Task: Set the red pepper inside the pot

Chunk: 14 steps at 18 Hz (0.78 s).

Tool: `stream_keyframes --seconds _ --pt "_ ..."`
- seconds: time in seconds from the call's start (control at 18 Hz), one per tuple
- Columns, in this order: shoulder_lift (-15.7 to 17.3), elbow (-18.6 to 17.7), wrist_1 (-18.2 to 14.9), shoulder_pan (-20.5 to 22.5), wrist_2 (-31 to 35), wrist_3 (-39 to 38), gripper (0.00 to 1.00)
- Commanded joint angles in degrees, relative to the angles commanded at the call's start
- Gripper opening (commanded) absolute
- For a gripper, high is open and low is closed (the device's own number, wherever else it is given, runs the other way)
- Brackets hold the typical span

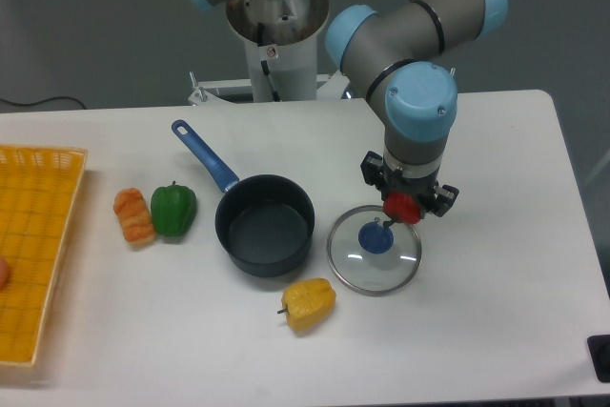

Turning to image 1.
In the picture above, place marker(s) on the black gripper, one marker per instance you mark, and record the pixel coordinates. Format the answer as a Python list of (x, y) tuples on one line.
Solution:
[(433, 198)]

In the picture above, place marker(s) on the red bell pepper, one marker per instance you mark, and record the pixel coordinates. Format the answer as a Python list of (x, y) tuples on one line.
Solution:
[(402, 208)]

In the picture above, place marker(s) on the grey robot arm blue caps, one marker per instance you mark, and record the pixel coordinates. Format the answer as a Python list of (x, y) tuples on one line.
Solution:
[(389, 59)]

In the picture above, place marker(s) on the yellow bell pepper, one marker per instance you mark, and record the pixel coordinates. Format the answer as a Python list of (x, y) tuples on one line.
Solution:
[(307, 303)]

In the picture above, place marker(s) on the green bell pepper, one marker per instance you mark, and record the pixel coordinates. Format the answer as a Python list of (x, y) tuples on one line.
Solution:
[(173, 210)]

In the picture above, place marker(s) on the glass lid with blue knob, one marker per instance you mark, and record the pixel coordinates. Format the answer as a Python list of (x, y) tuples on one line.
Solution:
[(371, 254)]

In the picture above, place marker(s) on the orange shrimp toy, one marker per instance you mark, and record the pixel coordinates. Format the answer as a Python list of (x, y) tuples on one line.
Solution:
[(134, 217)]

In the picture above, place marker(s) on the yellow woven basket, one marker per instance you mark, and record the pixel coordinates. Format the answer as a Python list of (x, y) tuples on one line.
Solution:
[(39, 187)]

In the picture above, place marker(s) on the pink item in basket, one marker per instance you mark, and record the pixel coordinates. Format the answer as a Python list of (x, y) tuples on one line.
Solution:
[(4, 273)]

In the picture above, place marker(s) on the dark pot with blue handle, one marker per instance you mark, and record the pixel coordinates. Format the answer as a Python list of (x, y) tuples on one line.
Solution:
[(265, 222)]

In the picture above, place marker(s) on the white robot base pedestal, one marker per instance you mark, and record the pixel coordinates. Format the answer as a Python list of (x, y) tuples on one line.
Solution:
[(280, 43)]

